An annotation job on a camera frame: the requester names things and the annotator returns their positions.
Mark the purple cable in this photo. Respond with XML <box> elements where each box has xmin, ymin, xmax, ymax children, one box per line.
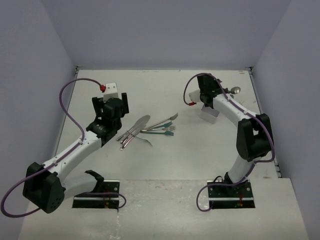
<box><xmin>183</xmin><ymin>72</ymin><xmax>275</xmax><ymax>213</ymax></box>
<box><xmin>0</xmin><ymin>78</ymin><xmax>127</xmax><ymax>217</ymax></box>

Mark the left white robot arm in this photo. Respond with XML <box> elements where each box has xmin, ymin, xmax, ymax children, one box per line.
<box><xmin>22</xmin><ymin>92</ymin><xmax>129</xmax><ymax>214</ymax></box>

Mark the ornate silver teaspoon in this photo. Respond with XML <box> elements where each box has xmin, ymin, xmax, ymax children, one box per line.
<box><xmin>225</xmin><ymin>86</ymin><xmax>241</xmax><ymax>95</ymax></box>

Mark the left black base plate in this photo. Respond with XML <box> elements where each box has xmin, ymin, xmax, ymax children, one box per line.
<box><xmin>72</xmin><ymin>179</ymin><xmax>121</xmax><ymax>210</ymax></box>

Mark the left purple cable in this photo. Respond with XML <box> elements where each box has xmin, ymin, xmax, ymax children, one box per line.
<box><xmin>0</xmin><ymin>78</ymin><xmax>127</xmax><ymax>217</ymax></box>

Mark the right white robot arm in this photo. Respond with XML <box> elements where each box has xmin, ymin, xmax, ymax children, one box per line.
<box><xmin>189</xmin><ymin>73</ymin><xmax>276</xmax><ymax>197</ymax></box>

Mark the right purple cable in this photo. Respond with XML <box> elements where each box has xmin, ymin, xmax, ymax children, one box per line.
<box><xmin>183</xmin><ymin>72</ymin><xmax>275</xmax><ymax>213</ymax></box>

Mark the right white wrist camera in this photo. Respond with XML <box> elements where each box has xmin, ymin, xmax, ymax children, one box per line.
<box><xmin>188</xmin><ymin>89</ymin><xmax>201</xmax><ymax>104</ymax></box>

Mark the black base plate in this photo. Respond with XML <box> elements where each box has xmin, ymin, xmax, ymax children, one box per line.
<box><xmin>72</xmin><ymin>179</ymin><xmax>121</xmax><ymax>210</ymax></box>
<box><xmin>207</xmin><ymin>180</ymin><xmax>256</xmax><ymax>210</ymax></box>

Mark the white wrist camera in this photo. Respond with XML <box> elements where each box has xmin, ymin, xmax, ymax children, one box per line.
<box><xmin>188</xmin><ymin>89</ymin><xmax>201</xmax><ymax>104</ymax></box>
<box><xmin>103</xmin><ymin>82</ymin><xmax>119</xmax><ymax>102</ymax></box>

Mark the white three-compartment container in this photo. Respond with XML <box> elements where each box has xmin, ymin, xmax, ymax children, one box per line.
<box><xmin>199</xmin><ymin>105</ymin><xmax>220</xmax><ymax>124</ymax></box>

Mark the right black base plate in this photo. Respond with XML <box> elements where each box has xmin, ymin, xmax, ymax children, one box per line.
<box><xmin>207</xmin><ymin>180</ymin><xmax>256</xmax><ymax>210</ymax></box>

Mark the large silver fork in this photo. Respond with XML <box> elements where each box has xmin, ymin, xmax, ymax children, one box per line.
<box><xmin>147</xmin><ymin>113</ymin><xmax>179</xmax><ymax>128</ymax></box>

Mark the silver knife bundle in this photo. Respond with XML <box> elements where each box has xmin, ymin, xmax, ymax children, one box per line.
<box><xmin>116</xmin><ymin>114</ymin><xmax>151</xmax><ymax>150</ymax></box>

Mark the silver fork curved handle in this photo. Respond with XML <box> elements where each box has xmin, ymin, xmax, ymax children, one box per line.
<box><xmin>135</xmin><ymin>136</ymin><xmax>153</xmax><ymax>147</ymax></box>

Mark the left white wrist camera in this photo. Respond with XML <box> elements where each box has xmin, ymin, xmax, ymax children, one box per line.
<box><xmin>103</xmin><ymin>82</ymin><xmax>119</xmax><ymax>102</ymax></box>

